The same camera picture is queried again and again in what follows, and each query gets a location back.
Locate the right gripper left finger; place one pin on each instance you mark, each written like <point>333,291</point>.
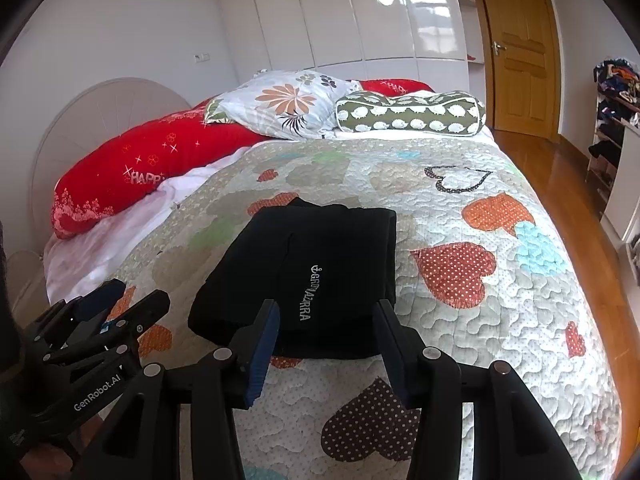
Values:
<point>141,437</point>

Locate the black pants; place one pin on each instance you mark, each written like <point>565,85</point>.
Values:
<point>326,267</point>

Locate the person left hand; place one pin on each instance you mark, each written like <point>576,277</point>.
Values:
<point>47,463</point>

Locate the pink white bed sheet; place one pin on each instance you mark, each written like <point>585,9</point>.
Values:
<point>120,229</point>

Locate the red long pillow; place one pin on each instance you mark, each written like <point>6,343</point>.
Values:
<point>127,168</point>

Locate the heart patterned quilt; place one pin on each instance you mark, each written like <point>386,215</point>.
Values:
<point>477,269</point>

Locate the round beige headboard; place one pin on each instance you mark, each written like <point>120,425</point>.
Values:
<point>95,116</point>

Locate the floral white pillow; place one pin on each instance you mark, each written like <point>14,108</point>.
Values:
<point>282,104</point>

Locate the green white patterned bolster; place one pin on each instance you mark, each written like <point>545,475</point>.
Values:
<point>456,113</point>

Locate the cluttered shoe rack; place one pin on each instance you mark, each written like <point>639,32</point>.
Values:
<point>617,107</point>

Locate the wooden door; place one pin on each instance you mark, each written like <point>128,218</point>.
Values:
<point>522,56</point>

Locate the white glossy wardrobe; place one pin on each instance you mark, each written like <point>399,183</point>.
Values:
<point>434,41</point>

